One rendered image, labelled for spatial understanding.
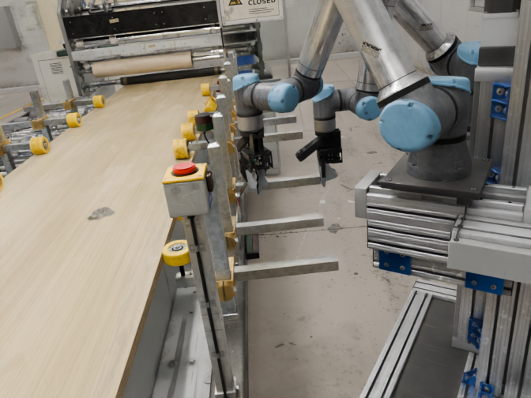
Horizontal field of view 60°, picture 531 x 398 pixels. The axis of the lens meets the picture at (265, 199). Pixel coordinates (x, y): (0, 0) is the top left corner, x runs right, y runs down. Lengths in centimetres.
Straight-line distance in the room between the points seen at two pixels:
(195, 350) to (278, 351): 91
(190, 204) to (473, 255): 62
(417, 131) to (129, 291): 72
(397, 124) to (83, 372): 77
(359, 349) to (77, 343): 144
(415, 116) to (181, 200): 49
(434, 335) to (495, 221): 89
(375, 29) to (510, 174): 55
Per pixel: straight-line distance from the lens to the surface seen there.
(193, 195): 77
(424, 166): 115
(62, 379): 94
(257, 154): 130
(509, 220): 117
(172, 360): 130
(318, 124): 158
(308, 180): 166
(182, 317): 144
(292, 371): 209
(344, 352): 216
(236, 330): 123
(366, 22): 101
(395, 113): 98
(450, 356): 188
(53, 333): 106
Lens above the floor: 149
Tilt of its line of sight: 24 degrees down
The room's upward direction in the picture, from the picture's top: 6 degrees counter-clockwise
